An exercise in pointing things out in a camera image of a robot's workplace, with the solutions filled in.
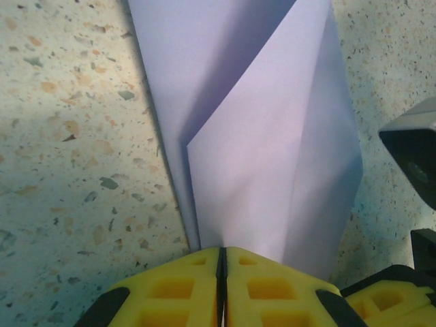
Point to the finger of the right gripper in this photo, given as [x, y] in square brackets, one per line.
[388, 301]

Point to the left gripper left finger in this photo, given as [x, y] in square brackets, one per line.
[170, 293]

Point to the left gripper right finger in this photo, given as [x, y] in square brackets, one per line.
[272, 293]

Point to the purple paper sheet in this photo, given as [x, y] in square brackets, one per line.
[255, 153]

